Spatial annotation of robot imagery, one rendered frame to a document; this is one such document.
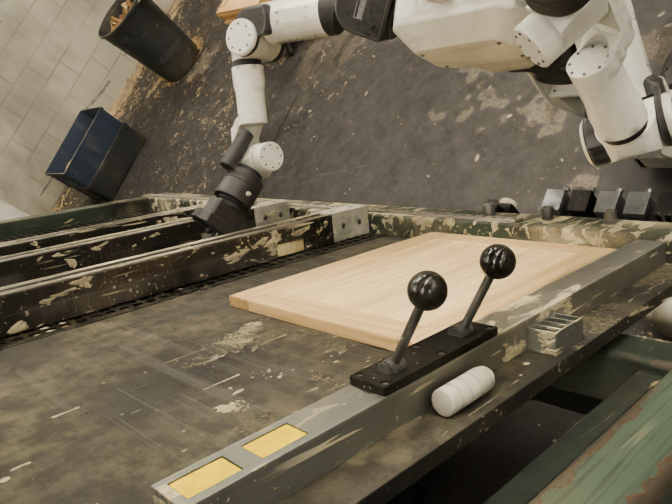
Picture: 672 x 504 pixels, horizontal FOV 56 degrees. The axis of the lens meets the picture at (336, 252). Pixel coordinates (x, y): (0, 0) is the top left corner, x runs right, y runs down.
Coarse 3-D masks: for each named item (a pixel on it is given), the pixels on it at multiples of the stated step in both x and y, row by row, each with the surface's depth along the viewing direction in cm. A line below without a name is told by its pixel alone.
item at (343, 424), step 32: (608, 256) 102; (640, 256) 101; (544, 288) 89; (576, 288) 87; (608, 288) 93; (480, 320) 78; (512, 320) 77; (480, 352) 71; (512, 352) 76; (416, 384) 63; (288, 416) 58; (320, 416) 57; (352, 416) 57; (384, 416) 60; (416, 416) 64; (224, 448) 53; (288, 448) 52; (320, 448) 55; (352, 448) 57; (224, 480) 49; (256, 480) 50; (288, 480) 52
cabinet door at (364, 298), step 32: (384, 256) 126; (416, 256) 124; (448, 256) 122; (544, 256) 115; (576, 256) 112; (256, 288) 111; (288, 288) 109; (320, 288) 108; (352, 288) 106; (384, 288) 104; (448, 288) 101; (512, 288) 97; (288, 320) 97; (320, 320) 91; (352, 320) 89; (384, 320) 88; (448, 320) 86
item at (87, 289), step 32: (288, 224) 141; (320, 224) 147; (352, 224) 155; (160, 256) 120; (192, 256) 124; (224, 256) 130; (256, 256) 135; (0, 288) 105; (32, 288) 104; (64, 288) 108; (96, 288) 112; (128, 288) 116; (160, 288) 120; (0, 320) 101; (32, 320) 105
